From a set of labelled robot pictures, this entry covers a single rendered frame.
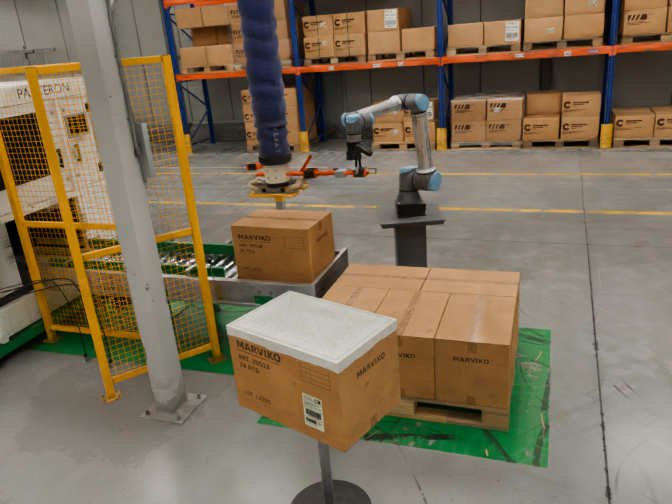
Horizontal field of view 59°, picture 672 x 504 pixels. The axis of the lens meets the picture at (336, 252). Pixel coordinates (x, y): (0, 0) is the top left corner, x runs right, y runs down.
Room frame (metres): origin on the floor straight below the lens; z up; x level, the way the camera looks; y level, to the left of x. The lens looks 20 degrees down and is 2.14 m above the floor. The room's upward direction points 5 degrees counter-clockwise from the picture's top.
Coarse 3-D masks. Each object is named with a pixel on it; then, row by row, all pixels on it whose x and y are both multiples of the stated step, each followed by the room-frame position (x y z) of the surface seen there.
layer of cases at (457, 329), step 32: (352, 288) 3.60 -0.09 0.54; (384, 288) 3.56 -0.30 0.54; (416, 288) 3.52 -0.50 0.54; (448, 288) 3.47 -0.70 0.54; (480, 288) 3.43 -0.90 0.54; (512, 288) 3.39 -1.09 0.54; (416, 320) 3.07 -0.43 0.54; (448, 320) 3.04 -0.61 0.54; (480, 320) 3.00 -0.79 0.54; (512, 320) 2.97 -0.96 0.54; (416, 352) 2.88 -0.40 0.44; (448, 352) 2.82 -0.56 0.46; (480, 352) 2.76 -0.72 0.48; (512, 352) 2.96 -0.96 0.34; (416, 384) 2.88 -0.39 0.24; (448, 384) 2.82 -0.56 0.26; (480, 384) 2.76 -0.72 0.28
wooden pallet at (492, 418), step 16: (512, 384) 3.10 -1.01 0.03; (416, 400) 2.88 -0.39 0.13; (432, 400) 2.85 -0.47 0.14; (400, 416) 2.92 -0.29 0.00; (416, 416) 2.88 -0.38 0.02; (432, 416) 2.87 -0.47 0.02; (448, 416) 2.86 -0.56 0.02; (464, 416) 2.84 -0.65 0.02; (480, 416) 2.83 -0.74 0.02; (496, 416) 2.72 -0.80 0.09
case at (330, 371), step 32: (256, 320) 2.28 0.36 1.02; (288, 320) 2.25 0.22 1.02; (320, 320) 2.23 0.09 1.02; (352, 320) 2.20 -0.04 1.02; (384, 320) 2.18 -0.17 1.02; (256, 352) 2.15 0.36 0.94; (288, 352) 2.03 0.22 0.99; (320, 352) 1.96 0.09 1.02; (352, 352) 1.95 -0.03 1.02; (384, 352) 2.11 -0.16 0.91; (256, 384) 2.17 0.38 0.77; (288, 384) 2.05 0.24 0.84; (320, 384) 1.94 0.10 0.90; (352, 384) 1.94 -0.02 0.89; (384, 384) 2.10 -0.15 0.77; (288, 416) 2.06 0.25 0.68; (320, 416) 1.95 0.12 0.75; (352, 416) 1.92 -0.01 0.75
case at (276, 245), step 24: (264, 216) 4.10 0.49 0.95; (288, 216) 4.05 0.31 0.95; (312, 216) 3.99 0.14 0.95; (240, 240) 3.93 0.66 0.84; (264, 240) 3.85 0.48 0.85; (288, 240) 3.77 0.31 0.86; (312, 240) 3.75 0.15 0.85; (240, 264) 3.94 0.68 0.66; (264, 264) 3.86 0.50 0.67; (288, 264) 3.78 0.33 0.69; (312, 264) 3.72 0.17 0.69
